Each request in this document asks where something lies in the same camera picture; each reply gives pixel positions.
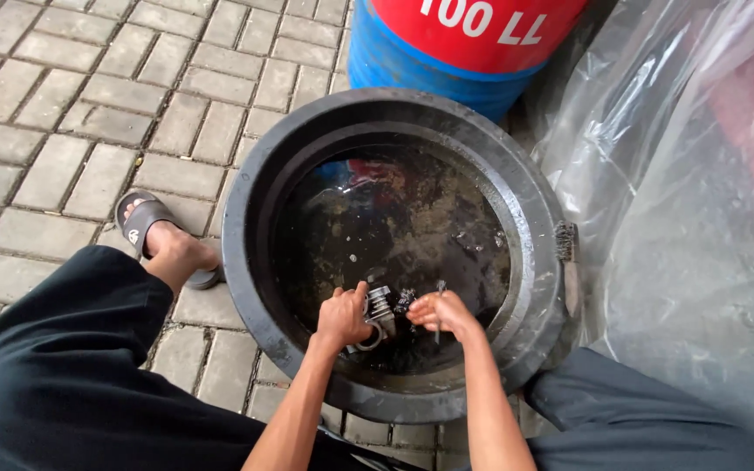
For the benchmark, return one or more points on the person's left hand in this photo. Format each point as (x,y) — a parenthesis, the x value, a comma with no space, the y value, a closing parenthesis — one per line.
(341,319)

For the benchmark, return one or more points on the person's right hand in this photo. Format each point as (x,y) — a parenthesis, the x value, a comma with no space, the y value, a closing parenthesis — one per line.
(442,314)

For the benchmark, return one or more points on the person's right fingers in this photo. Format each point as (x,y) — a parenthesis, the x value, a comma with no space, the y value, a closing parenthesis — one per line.
(421,314)

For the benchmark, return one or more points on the small metal brush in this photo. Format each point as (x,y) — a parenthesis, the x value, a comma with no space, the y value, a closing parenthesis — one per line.
(440,291)

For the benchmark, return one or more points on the grey metal engine part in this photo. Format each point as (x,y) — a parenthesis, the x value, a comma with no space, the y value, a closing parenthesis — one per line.
(380,312)

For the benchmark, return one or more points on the large black round basin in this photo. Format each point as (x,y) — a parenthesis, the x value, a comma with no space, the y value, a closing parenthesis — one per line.
(390,255)

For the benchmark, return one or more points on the person's left foot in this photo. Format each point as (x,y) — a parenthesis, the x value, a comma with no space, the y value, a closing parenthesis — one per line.
(171,245)

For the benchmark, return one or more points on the blue and red drum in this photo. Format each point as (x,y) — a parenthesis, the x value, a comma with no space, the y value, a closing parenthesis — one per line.
(455,46)

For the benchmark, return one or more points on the clear plastic sheet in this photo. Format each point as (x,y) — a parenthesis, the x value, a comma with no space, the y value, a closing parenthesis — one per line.
(678,196)

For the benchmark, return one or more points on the black slide sandal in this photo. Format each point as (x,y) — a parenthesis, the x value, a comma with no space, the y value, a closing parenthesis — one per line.
(148,226)

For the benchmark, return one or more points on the person's black trousers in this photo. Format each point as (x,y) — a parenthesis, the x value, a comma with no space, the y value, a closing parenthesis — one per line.
(89,379)

